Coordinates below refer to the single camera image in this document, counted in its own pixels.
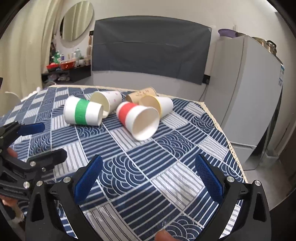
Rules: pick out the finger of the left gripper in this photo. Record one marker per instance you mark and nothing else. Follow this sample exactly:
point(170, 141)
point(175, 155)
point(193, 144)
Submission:
point(31, 129)
point(47, 161)

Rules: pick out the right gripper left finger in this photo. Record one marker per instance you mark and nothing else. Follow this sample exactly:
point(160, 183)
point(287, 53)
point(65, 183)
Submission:
point(43, 221)

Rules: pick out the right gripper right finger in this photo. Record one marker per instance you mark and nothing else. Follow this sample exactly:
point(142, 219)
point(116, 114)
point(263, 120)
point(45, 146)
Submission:
point(253, 221)

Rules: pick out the red banded paper cup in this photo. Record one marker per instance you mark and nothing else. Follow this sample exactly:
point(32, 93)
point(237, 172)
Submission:
point(141, 121)

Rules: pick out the green banded paper cup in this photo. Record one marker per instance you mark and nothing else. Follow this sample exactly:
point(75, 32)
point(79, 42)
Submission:
point(79, 111)

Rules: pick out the white pink-dotted paper cup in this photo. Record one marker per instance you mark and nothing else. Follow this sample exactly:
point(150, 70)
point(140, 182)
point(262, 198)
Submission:
point(110, 100)

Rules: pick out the brown kraft paper cup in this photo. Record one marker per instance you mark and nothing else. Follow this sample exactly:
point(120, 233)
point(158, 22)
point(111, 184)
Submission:
point(135, 96)

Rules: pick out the yellow rimmed paper cup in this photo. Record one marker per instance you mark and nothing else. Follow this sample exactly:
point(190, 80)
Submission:
point(164, 105)

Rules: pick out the left hand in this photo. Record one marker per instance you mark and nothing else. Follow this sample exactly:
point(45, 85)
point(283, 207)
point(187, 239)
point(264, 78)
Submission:
point(7, 200)

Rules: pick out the right hand thumb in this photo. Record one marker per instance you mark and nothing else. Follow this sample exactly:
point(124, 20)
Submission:
point(163, 235)

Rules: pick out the white chair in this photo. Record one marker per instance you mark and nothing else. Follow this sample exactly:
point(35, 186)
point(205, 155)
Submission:
point(8, 101)

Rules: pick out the red bowl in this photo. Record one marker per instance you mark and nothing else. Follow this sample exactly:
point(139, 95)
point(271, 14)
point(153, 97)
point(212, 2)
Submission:
point(67, 64)

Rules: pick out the beige curtain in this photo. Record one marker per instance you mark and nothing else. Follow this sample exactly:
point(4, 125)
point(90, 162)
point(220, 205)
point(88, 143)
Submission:
point(25, 46)

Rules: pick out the blue white patterned tablecloth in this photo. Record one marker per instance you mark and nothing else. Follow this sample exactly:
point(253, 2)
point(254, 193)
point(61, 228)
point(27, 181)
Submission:
point(144, 186)

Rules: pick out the grey refrigerator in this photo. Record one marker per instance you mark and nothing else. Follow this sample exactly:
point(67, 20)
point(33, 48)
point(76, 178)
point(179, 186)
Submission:
point(243, 92)

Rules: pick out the dark grey covered television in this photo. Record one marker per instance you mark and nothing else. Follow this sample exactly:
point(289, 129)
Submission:
point(154, 45)

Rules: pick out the purple basin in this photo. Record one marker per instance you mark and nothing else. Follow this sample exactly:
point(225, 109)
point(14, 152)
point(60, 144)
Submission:
point(227, 33)

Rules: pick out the black wall shelf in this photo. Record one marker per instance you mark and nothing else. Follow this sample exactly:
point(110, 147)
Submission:
point(69, 76)

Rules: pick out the round wall mirror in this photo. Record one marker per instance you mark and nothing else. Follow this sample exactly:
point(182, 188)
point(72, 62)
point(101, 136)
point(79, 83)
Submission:
point(76, 20)

